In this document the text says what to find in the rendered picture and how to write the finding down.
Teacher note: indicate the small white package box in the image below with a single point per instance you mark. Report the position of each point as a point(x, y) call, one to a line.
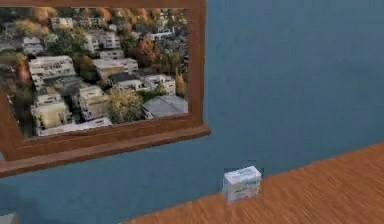
point(241, 184)

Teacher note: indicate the brown wooden framed window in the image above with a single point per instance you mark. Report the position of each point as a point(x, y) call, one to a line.
point(100, 140)

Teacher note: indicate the pale grey block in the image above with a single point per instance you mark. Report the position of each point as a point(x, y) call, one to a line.
point(6, 219)

